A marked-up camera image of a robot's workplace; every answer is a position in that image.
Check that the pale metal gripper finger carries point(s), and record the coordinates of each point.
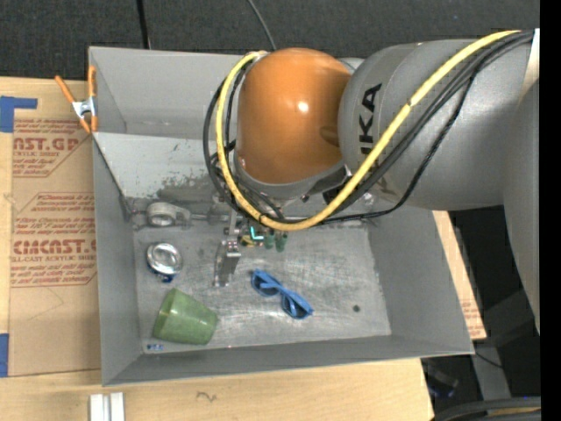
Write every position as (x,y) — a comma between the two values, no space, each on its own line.
(230,266)
(217,266)

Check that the silver and blue drink can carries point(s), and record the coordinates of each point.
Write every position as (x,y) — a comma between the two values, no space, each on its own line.
(164,259)

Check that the green plastic cup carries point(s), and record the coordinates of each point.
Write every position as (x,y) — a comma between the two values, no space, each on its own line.
(186,319)

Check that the blue sunglasses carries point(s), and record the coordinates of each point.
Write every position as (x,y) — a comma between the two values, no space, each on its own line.
(287,300)

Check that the grey metal bin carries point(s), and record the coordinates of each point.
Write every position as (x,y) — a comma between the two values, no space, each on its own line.
(307,279)

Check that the brown cardboard board red print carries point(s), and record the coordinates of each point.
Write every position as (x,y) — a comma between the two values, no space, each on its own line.
(48,314)

